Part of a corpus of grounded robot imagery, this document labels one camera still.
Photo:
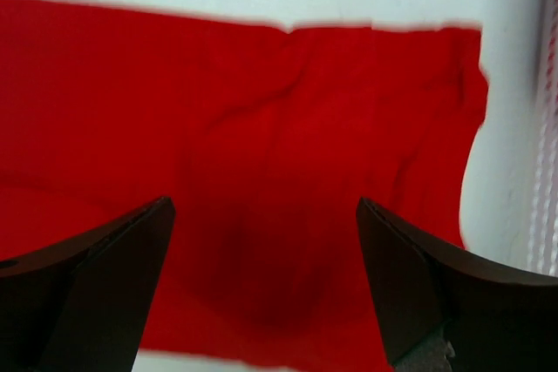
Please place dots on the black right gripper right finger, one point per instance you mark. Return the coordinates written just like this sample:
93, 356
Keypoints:
442, 308

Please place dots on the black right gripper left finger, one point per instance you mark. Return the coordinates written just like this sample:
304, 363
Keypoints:
81, 304

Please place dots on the red t shirt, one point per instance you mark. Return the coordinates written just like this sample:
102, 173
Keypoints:
264, 139

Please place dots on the white plastic laundry basket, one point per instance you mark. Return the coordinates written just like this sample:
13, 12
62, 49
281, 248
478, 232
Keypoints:
542, 232

